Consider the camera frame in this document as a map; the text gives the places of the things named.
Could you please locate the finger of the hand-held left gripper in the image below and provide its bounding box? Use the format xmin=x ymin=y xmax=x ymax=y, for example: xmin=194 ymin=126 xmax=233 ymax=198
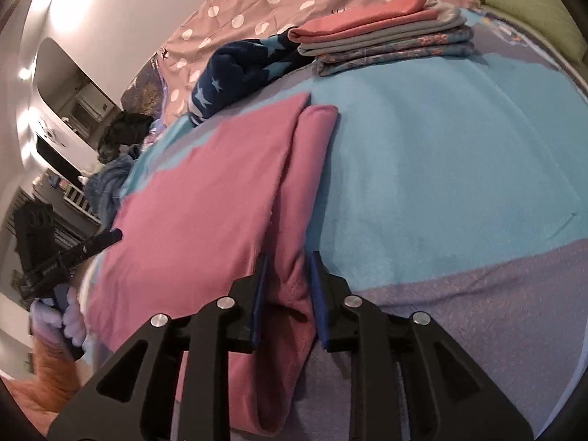
xmin=64 ymin=227 xmax=124 ymax=267

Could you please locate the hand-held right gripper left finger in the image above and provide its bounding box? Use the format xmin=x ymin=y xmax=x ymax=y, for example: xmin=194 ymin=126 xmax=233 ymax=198
xmin=47 ymin=252 xmax=272 ymax=441

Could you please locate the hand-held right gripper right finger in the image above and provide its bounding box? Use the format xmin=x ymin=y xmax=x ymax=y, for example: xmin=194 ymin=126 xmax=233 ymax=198
xmin=309 ymin=251 xmax=534 ymax=441

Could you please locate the pink long-sleeve shirt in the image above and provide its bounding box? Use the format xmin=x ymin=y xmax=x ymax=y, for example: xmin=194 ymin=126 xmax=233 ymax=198
xmin=85 ymin=92 xmax=341 ymax=437

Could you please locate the person's left forearm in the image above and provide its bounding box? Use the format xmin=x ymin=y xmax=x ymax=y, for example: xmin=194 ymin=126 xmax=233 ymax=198
xmin=28 ymin=337 xmax=81 ymax=409

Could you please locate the pile of dark clothes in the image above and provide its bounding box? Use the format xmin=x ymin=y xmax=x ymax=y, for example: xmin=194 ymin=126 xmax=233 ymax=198
xmin=85 ymin=144 xmax=148 ymax=221

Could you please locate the stack of folded clothes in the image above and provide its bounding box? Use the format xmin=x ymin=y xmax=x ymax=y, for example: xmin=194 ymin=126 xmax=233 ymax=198
xmin=298 ymin=7 xmax=467 ymax=56

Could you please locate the person's left hand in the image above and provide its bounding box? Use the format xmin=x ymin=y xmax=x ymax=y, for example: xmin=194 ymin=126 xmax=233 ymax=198
xmin=31 ymin=287 xmax=89 ymax=347

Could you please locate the white shelf rack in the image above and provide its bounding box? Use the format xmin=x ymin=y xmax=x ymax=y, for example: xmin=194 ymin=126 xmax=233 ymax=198
xmin=62 ymin=179 xmax=99 ymax=221

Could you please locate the black rack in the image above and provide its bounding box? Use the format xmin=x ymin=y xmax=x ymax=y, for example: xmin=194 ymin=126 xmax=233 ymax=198
xmin=11 ymin=197 xmax=58 ymax=258

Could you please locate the purple printed blanket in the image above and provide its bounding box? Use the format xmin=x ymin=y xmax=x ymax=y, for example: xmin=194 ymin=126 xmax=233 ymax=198
xmin=122 ymin=57 xmax=171 ymax=122

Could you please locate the navy star-print rolled blanket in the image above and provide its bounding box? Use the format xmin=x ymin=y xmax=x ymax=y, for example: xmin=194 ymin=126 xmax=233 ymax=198
xmin=190 ymin=28 xmax=318 ymax=127

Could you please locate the floral folded garment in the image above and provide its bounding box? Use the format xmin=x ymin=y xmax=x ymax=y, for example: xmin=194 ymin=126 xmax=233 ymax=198
xmin=315 ymin=41 xmax=476 ymax=76
xmin=312 ymin=25 xmax=474 ymax=62

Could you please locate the large coral folded garment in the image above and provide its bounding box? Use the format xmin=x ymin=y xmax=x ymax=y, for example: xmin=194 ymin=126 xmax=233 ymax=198
xmin=290 ymin=7 xmax=437 ymax=42

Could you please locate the small coral folded garment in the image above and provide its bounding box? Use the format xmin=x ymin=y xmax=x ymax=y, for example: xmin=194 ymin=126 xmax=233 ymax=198
xmin=390 ymin=0 xmax=437 ymax=14

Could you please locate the light green pillow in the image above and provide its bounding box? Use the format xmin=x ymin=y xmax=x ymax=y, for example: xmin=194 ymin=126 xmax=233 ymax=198
xmin=484 ymin=0 xmax=588 ymax=62

